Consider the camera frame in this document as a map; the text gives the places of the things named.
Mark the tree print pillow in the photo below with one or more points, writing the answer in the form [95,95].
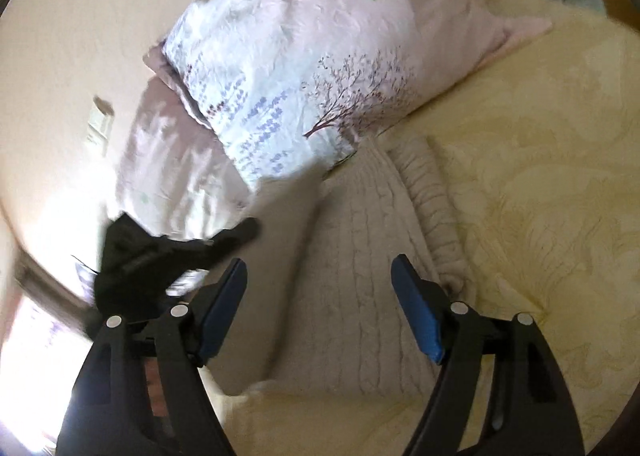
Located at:
[310,36]

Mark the white wall switch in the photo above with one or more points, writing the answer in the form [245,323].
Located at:
[100,121]

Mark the yellow patterned bedspread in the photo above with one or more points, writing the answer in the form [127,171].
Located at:
[550,186]

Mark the window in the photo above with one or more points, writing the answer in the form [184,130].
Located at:
[30,361]

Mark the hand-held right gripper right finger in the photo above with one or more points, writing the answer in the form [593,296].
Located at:
[420,316]

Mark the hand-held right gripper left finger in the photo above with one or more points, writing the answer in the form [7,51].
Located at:
[220,316]

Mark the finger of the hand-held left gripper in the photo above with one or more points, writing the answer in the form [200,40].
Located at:
[235,238]

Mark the white floral pillow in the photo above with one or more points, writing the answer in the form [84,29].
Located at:
[170,161]

